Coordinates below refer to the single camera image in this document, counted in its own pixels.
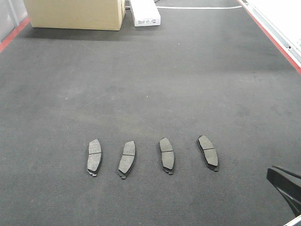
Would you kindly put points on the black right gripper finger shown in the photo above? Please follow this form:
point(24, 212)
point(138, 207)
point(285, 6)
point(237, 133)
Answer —
point(288, 184)

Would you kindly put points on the grey brake pad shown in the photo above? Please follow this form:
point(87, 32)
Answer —
point(94, 157)
point(127, 159)
point(209, 152)
point(167, 155)

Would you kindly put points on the black conveyor belt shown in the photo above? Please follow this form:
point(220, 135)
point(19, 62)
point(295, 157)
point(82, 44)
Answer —
point(208, 69)

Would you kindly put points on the white long carton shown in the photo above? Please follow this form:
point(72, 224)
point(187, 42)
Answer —
point(145, 13)

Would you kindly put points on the brown cardboard box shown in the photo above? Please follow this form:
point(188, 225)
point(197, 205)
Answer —
point(76, 14)

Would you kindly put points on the white conveyor side rail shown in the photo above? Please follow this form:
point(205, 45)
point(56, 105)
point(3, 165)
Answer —
point(280, 20)

